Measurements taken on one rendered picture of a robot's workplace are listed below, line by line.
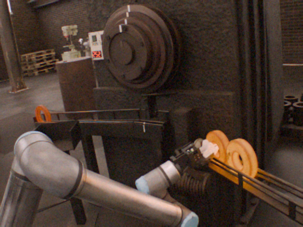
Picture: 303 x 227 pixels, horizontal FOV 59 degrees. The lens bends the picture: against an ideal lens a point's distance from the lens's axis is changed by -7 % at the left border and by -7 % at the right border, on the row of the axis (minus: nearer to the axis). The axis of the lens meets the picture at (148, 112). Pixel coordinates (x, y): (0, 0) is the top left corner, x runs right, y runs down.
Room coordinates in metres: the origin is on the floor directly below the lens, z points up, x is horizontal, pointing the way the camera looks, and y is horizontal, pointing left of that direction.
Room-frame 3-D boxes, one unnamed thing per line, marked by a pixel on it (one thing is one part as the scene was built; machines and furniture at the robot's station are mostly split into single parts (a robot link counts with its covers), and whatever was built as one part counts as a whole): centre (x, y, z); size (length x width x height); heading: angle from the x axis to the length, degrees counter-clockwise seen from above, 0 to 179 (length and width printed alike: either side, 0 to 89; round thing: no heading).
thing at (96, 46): (1.80, 0.21, 1.15); 0.26 x 0.02 x 0.18; 52
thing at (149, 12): (1.51, 0.01, 1.11); 0.47 x 0.06 x 0.47; 52
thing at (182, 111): (1.38, -0.18, 0.68); 0.11 x 0.08 x 0.24; 142
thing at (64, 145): (1.59, 0.58, 0.36); 0.26 x 0.20 x 0.72; 87
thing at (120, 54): (1.43, 0.07, 1.11); 0.28 x 0.06 x 0.28; 52
